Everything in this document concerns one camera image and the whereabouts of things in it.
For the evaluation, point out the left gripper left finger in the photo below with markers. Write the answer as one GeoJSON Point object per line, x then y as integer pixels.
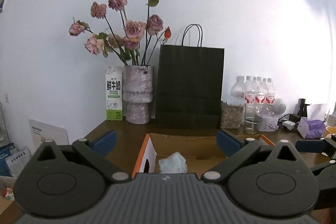
{"type": "Point", "coordinates": [93, 153]}

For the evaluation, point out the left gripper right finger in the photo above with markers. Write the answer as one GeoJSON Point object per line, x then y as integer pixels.
{"type": "Point", "coordinates": [239, 152]}

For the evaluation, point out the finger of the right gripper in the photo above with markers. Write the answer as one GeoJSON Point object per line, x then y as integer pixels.
{"type": "Point", "coordinates": [316, 146]}

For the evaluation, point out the yellow mug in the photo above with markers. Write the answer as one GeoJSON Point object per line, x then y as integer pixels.
{"type": "Point", "coordinates": [329, 131]}

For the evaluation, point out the purple tissue pack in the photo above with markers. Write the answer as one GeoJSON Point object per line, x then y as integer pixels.
{"type": "Point", "coordinates": [311, 129]}

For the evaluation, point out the orange cardboard box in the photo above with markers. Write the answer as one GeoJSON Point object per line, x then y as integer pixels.
{"type": "Point", "coordinates": [201, 152]}

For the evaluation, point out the clear jar of grains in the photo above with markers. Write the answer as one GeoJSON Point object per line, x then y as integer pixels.
{"type": "Point", "coordinates": [231, 116]}

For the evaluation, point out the empty clear glass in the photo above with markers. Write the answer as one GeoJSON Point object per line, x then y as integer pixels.
{"type": "Point", "coordinates": [252, 119]}

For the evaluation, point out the white power adapter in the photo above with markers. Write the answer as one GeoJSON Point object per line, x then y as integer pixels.
{"type": "Point", "coordinates": [289, 125]}

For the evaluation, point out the white leaning board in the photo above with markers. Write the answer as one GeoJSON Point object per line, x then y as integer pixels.
{"type": "Point", "coordinates": [41, 132]}

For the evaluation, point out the pack of water bottles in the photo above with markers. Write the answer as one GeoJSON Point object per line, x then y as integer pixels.
{"type": "Point", "coordinates": [254, 90]}

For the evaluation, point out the crumpled light blue mask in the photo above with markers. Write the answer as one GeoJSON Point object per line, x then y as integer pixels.
{"type": "Point", "coordinates": [175, 163]}

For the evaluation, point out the green white milk carton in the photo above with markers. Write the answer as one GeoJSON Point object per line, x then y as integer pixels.
{"type": "Point", "coordinates": [114, 102]}

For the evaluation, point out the black paper bag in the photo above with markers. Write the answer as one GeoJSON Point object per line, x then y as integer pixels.
{"type": "Point", "coordinates": [189, 86]}

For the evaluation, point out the purple textured vase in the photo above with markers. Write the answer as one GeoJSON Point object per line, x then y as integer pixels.
{"type": "Point", "coordinates": [138, 87]}

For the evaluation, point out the dried rose bouquet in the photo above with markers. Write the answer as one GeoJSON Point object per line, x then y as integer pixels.
{"type": "Point", "coordinates": [139, 39]}

